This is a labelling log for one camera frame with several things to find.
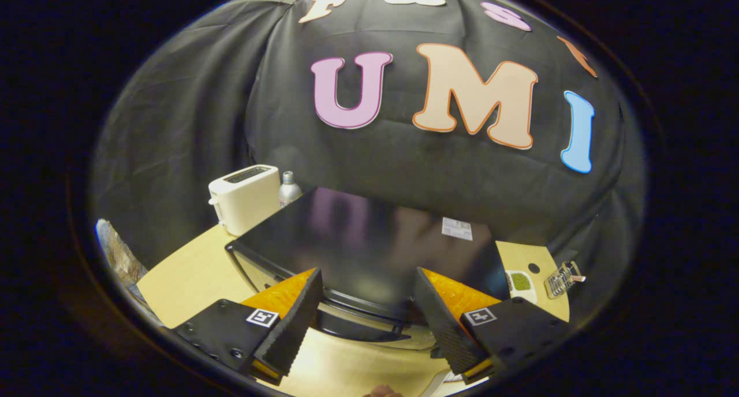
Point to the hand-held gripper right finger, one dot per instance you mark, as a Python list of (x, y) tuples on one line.
[(441, 322)]

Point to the silver metal bottle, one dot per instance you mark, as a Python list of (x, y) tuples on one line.
[(288, 192)]

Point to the black toaster oven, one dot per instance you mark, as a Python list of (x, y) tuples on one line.
[(358, 241)]

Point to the white pop-up toaster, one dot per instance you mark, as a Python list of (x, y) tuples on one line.
[(245, 198)]

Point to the crumpled grey bag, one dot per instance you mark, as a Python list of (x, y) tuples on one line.
[(121, 258)]

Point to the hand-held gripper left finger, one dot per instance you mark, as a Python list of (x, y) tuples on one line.
[(294, 322)]

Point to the white divided dish with beans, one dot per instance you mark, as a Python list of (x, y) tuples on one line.
[(521, 283)]

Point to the black backdrop cloth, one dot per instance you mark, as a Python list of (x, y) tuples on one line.
[(404, 166)]

